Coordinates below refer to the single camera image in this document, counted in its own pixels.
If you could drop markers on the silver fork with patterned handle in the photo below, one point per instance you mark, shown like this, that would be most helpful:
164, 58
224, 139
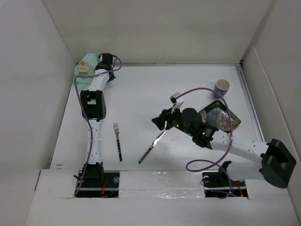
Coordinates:
116, 130

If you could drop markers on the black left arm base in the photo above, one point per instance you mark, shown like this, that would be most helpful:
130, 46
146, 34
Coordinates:
107, 188

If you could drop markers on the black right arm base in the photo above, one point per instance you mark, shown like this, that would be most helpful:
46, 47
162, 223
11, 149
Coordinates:
216, 185

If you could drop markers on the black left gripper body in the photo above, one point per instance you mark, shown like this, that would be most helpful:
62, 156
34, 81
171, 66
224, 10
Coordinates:
112, 77

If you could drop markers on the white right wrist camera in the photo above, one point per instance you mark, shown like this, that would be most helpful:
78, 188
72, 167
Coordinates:
177, 102

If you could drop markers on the black floral rectangular plate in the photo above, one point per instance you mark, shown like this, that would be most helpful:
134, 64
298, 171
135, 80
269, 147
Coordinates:
216, 115

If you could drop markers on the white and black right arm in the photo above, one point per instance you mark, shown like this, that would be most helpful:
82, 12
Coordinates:
269, 161

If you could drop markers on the knife with patterned handle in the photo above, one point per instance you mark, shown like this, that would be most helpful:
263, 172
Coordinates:
155, 141

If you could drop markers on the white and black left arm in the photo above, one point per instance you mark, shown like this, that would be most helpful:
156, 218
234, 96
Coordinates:
93, 102

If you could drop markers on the green cartoon print cloth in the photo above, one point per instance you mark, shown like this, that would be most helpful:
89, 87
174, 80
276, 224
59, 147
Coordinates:
86, 67

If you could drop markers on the purple cup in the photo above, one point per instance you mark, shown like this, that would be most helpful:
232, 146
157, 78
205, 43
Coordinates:
221, 87

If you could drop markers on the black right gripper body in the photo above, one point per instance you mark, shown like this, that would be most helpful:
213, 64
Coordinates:
174, 119

